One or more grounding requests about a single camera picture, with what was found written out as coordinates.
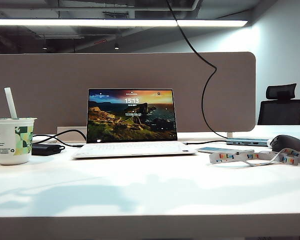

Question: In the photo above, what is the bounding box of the black charger cable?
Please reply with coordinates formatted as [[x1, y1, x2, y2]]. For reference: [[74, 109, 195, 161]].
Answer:
[[166, 0, 229, 140]]

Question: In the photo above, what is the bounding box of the light blue phone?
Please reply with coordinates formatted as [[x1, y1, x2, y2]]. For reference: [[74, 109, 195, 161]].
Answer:
[[197, 146, 255, 155]]

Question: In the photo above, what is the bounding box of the brown desk divider panel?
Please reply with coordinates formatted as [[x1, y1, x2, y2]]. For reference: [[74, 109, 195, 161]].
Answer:
[[0, 51, 257, 133]]

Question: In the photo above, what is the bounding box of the white laptop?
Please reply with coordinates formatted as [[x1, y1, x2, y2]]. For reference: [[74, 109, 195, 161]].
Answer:
[[72, 88, 198, 160]]

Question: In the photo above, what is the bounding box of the grey USB hub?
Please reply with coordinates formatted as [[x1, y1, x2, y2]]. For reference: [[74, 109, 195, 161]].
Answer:
[[226, 136, 270, 147]]

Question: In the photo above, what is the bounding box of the black power adapter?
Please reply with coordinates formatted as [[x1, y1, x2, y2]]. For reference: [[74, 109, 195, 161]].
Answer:
[[31, 143, 66, 156]]

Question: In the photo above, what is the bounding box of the black mesh office chair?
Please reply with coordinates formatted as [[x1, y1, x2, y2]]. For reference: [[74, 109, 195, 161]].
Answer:
[[256, 83, 300, 126]]

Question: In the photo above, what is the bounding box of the white straw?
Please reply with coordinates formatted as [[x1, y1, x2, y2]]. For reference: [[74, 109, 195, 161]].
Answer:
[[4, 86, 18, 120]]

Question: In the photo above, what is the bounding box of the black vertical mouse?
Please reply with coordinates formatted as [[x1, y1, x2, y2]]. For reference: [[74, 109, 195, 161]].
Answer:
[[269, 134, 300, 158]]

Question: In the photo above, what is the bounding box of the green print paper cup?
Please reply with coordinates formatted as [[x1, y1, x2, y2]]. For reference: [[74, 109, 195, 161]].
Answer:
[[0, 116, 38, 166]]

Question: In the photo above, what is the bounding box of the black laptop hub cable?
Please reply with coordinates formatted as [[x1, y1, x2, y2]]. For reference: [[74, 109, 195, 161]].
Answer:
[[183, 139, 228, 146]]

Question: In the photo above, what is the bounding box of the black power adapter cable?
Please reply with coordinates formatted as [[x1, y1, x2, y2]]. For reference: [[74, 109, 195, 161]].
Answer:
[[32, 129, 88, 148]]

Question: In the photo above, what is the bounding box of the grey printed lanyard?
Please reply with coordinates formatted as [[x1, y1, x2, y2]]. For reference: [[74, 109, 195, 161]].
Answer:
[[209, 147, 300, 168]]

